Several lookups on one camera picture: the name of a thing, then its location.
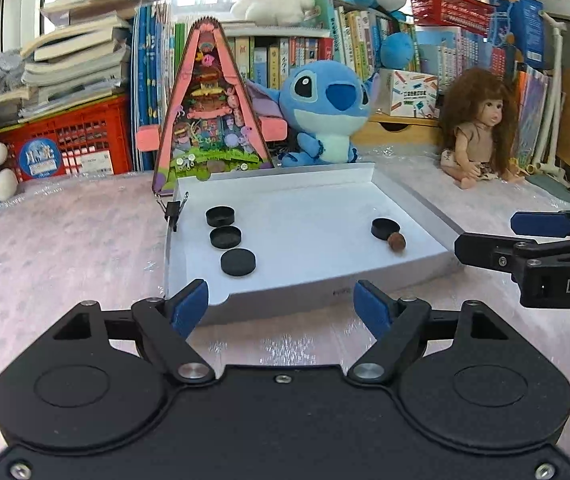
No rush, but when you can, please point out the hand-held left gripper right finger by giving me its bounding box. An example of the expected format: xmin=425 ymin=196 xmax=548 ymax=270
xmin=347 ymin=280 xmax=518 ymax=385

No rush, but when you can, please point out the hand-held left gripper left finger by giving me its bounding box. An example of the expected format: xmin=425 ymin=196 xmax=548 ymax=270
xmin=47 ymin=279 xmax=216 ymax=385

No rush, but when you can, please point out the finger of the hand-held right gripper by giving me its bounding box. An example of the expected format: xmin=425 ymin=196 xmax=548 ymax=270
xmin=511 ymin=208 xmax=570 ymax=239
xmin=454 ymin=232 xmax=540 ymax=273

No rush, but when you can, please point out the small black bottle cap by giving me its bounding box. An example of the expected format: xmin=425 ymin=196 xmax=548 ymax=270
xmin=206 ymin=206 xmax=236 ymax=227
xmin=210 ymin=226 xmax=243 ymax=249
xmin=220 ymin=249 xmax=258 ymax=277

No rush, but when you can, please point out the large black jar lid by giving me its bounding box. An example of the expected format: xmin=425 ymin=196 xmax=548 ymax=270
xmin=371 ymin=217 xmax=402 ymax=240

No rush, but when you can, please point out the white cardboard box tray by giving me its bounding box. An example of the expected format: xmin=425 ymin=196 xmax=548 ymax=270
xmin=164 ymin=162 xmax=466 ymax=326

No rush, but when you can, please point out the small black binder clip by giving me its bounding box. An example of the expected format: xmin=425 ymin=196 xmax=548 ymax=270
xmin=154 ymin=195 xmax=188 ymax=233

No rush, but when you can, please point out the row of colourful thin booklets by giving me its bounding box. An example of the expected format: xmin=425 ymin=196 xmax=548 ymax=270
xmin=510 ymin=60 xmax=550 ymax=171

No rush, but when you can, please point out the white plastic pipe rack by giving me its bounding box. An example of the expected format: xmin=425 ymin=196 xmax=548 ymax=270
xmin=515 ymin=10 xmax=570 ymax=196

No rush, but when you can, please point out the brown haired doll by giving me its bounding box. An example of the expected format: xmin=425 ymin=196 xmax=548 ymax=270
xmin=437 ymin=67 xmax=526 ymax=191

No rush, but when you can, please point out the pink snowflake tablecloth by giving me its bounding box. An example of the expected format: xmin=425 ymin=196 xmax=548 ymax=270
xmin=0 ymin=145 xmax=570 ymax=411

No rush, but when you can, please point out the wooden drawer box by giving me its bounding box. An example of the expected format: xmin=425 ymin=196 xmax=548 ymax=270
xmin=355 ymin=112 xmax=443 ymax=148

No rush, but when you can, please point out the white printed cardboard box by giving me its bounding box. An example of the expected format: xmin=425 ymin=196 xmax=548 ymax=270
xmin=377 ymin=69 xmax=440 ymax=118

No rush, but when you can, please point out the row of white spined books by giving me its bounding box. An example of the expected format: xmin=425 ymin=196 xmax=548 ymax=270
xmin=412 ymin=25 xmax=526 ymax=91

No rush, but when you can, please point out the pink triangular toy house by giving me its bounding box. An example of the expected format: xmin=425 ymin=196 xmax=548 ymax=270
xmin=135 ymin=15 xmax=288 ymax=198

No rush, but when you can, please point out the blue cardboard box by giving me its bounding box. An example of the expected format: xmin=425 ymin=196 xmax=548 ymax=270
xmin=485 ymin=0 xmax=546 ymax=68

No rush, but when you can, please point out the red plastic crate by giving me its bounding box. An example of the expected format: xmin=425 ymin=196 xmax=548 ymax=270
xmin=0 ymin=95 xmax=133 ymax=183

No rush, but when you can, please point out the blue alien plush toy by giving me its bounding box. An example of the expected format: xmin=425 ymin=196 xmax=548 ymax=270
xmin=245 ymin=60 xmax=380 ymax=168

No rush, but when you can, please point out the row of thin blue books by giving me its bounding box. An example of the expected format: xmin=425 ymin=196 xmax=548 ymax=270
xmin=130 ymin=2 xmax=178 ymax=173

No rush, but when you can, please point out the red plastic basket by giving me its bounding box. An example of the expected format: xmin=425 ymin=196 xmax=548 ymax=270
xmin=409 ymin=0 xmax=496 ymax=36

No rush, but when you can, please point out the row of upright books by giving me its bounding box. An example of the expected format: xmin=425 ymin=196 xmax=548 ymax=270
xmin=175 ymin=7 xmax=416 ymax=91

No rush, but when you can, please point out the stack of worn books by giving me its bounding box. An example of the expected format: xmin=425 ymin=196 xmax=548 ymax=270
xmin=20 ymin=0 xmax=133 ymax=121

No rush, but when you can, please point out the grey knitted cloth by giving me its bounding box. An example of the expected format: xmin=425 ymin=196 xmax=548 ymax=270
xmin=0 ymin=50 xmax=30 ymax=78

